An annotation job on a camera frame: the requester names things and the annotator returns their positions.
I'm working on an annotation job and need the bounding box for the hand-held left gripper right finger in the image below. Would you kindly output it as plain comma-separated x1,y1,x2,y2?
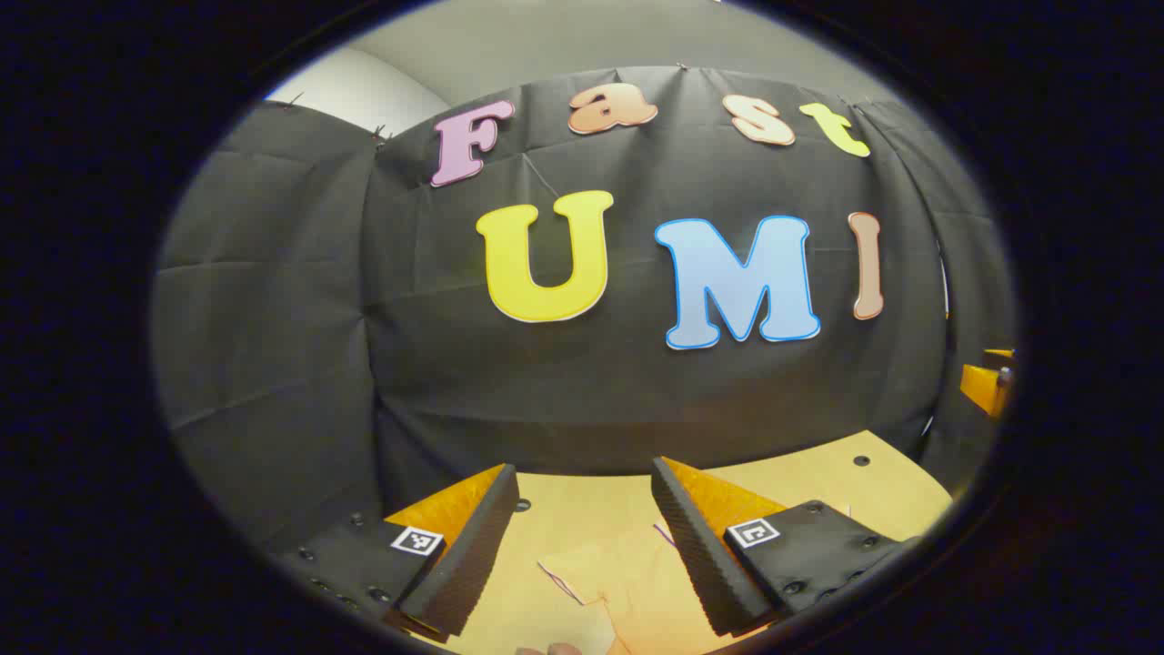
650,457,912,640

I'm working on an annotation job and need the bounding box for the black backdrop cloth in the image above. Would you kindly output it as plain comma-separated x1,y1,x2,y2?
150,64,1019,556

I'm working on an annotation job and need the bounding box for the orange collared T-shirt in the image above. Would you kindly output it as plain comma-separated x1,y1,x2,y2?
537,517,728,655

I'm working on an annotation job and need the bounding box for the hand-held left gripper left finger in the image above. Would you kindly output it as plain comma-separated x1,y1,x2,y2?
273,462,521,645

